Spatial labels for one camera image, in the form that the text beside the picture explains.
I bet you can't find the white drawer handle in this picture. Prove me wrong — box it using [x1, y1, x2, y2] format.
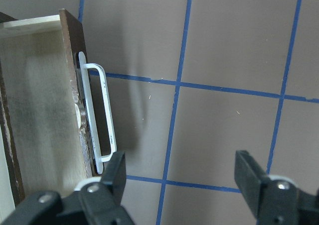
[78, 51, 117, 175]

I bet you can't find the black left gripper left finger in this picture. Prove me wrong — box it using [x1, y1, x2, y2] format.
[101, 151, 127, 205]

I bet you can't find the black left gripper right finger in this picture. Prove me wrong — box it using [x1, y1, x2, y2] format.
[234, 150, 270, 219]

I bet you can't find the brown wooden drawer cabinet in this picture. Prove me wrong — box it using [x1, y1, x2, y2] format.
[0, 9, 97, 205]

